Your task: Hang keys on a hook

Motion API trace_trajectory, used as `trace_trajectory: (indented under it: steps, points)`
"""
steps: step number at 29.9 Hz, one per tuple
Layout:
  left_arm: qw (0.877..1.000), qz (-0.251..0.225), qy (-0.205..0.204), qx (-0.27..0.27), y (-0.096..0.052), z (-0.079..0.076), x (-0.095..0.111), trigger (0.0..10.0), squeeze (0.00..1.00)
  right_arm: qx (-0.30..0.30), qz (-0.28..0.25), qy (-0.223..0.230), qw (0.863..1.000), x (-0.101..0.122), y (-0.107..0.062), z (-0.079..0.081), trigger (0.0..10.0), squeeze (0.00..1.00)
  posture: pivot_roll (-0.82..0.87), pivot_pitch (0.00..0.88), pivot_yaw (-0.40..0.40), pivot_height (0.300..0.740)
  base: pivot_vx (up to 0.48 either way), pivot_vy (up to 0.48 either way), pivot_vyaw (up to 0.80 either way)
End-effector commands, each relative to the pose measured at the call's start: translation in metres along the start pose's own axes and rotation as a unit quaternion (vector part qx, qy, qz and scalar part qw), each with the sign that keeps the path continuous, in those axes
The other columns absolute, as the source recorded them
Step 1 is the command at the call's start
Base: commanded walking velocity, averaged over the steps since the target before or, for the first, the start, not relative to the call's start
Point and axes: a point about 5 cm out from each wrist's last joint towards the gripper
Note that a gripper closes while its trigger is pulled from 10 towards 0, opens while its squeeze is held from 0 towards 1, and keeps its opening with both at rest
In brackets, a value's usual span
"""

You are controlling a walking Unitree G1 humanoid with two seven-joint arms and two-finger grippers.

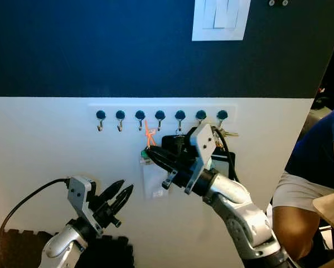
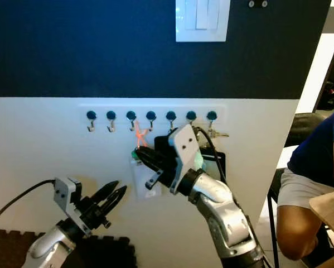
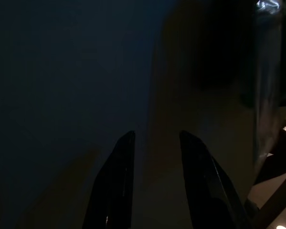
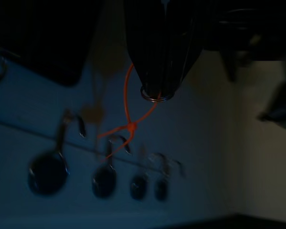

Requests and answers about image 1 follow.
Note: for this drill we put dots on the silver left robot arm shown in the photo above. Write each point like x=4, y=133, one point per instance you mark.
x=63, y=245

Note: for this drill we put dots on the black knob metal hook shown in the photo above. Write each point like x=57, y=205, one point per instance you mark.
x=180, y=114
x=222, y=114
x=140, y=114
x=120, y=114
x=160, y=114
x=100, y=114
x=201, y=114

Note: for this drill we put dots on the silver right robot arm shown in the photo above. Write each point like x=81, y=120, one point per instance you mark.
x=239, y=215

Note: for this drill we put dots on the white hook rail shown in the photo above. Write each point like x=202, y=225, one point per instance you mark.
x=111, y=109

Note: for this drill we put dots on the small black wall fixture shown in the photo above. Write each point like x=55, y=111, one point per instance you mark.
x=272, y=3

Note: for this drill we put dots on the silver key bunch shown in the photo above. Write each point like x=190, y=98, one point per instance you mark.
x=229, y=133

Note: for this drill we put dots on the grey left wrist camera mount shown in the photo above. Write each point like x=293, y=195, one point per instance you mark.
x=77, y=192

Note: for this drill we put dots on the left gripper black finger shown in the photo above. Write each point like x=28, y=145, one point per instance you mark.
x=122, y=200
x=112, y=192

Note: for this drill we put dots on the seated man in blue shirt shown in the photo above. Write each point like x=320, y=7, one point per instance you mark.
x=323, y=145

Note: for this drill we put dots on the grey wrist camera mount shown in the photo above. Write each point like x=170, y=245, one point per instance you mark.
x=203, y=142
x=77, y=192

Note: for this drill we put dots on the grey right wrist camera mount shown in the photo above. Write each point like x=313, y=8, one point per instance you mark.
x=203, y=142

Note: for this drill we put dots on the keys with green tag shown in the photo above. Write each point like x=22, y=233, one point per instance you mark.
x=145, y=158

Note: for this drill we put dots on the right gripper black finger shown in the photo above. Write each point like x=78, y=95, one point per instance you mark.
x=162, y=165
x=164, y=153

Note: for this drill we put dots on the white light switch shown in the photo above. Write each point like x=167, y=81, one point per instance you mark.
x=222, y=22

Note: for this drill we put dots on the black foam floor mat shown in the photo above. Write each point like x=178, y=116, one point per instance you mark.
x=10, y=251

